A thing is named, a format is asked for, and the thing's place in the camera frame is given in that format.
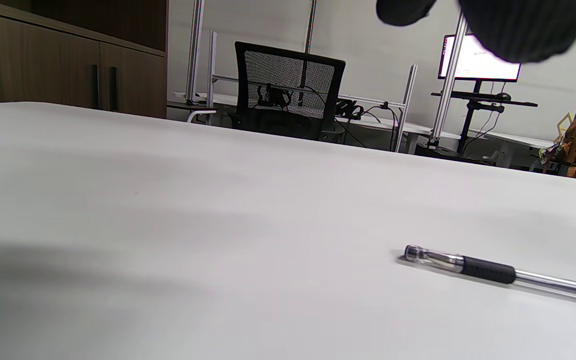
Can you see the black mesh office chair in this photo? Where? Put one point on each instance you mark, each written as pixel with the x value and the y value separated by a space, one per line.
pixel 278 125

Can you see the black computer mouse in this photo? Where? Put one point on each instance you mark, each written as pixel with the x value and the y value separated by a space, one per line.
pixel 503 96

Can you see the clear pen with black grip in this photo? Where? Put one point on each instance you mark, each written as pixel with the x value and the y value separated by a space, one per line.
pixel 488 270

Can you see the white background desk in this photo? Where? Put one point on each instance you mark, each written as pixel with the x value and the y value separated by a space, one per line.
pixel 418 128

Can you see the person's left hand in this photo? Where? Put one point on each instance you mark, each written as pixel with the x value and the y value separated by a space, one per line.
pixel 528 25

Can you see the white table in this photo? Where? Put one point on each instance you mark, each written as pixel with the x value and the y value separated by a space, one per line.
pixel 168 225

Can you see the brown wooden cabinet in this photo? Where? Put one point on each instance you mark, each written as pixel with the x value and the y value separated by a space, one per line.
pixel 33 65

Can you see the aluminium profile post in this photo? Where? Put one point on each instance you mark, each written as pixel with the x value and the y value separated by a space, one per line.
pixel 408 100
pixel 212 70
pixel 195 50
pixel 450 75
pixel 310 25

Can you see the computer monitor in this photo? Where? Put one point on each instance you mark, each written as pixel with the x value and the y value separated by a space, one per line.
pixel 473 65

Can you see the black monitor stand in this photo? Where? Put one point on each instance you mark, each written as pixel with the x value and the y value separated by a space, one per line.
pixel 468 95

